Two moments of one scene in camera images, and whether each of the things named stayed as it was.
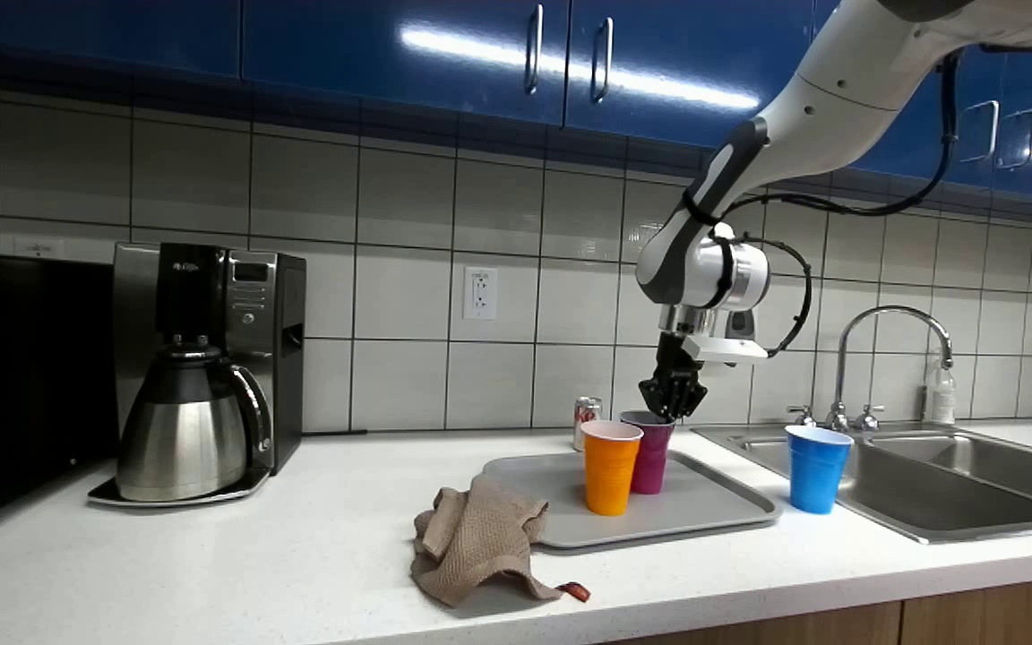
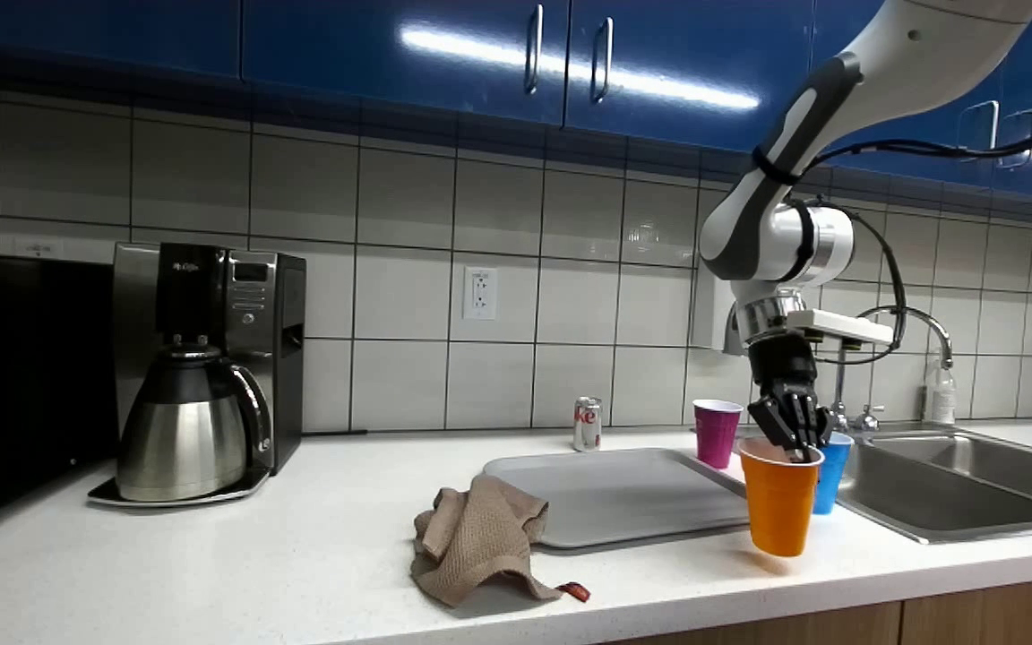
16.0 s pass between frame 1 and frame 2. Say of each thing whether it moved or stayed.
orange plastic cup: moved
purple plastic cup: moved
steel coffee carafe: stayed
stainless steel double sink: stayed
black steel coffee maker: stayed
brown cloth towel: stayed
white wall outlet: stayed
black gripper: moved
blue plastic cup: stayed
